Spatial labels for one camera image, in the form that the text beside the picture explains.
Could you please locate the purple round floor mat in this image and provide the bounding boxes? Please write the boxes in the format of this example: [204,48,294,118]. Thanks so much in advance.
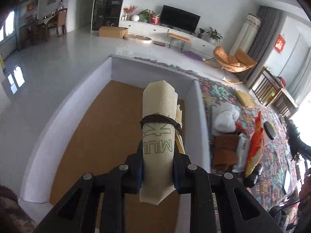
[182,51,202,62]

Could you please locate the white rolled towel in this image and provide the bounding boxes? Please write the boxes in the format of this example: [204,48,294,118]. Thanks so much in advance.
[213,103,240,133]

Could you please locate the wooden slatted chair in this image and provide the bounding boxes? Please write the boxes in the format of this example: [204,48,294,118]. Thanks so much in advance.
[251,67,299,118]

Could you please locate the colourful patterned table cloth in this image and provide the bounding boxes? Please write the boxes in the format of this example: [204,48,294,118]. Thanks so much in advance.
[134,56,304,233]

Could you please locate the black display cabinet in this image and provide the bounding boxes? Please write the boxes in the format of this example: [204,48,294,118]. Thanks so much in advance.
[91,0,123,31]

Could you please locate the white tv cabinet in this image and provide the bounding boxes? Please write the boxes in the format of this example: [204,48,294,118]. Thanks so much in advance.
[119,21,216,58]

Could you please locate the red flower arrangement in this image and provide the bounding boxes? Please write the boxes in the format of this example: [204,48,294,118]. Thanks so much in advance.
[123,5,138,21]

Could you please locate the brown knitted cloth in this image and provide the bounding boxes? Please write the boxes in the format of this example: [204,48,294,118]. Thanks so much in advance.
[212,134,239,171]

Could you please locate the cardboard box on floor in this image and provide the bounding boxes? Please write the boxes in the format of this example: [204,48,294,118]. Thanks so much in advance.
[99,26,129,39]

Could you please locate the white storage box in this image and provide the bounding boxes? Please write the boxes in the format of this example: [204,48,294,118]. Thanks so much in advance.
[18,55,211,223]

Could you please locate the black television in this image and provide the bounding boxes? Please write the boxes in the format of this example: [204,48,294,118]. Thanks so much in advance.
[160,5,200,33]

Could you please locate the red wall decoration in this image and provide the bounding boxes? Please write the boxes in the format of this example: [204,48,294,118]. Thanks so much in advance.
[274,34,286,54]

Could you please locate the white barcode package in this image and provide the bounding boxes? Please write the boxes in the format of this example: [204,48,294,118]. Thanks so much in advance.
[232,133,250,173]

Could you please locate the white standing air conditioner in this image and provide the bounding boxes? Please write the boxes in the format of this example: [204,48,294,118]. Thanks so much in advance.
[229,13,261,56]

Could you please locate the cream paper towel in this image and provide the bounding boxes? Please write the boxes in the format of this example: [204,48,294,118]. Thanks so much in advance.
[139,81,182,205]

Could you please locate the green potted plant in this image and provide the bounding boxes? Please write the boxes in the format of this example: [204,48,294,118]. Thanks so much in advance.
[207,27,223,44]

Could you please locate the orange fish plush toy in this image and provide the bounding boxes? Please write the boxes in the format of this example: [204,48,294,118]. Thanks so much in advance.
[244,111,264,177]

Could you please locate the yellow flat box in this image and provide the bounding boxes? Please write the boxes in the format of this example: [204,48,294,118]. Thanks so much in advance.
[235,90,257,108]

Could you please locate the small wooden bench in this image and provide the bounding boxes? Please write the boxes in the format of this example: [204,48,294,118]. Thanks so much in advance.
[168,33,191,52]

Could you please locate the wooden dining chair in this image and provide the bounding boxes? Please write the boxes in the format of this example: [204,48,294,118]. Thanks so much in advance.
[47,8,67,37]

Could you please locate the round wooden tray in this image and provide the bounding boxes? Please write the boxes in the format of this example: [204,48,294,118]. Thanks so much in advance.
[123,34,153,44]

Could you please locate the orange lounge chair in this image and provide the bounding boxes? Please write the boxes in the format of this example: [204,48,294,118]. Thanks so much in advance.
[202,46,257,75]

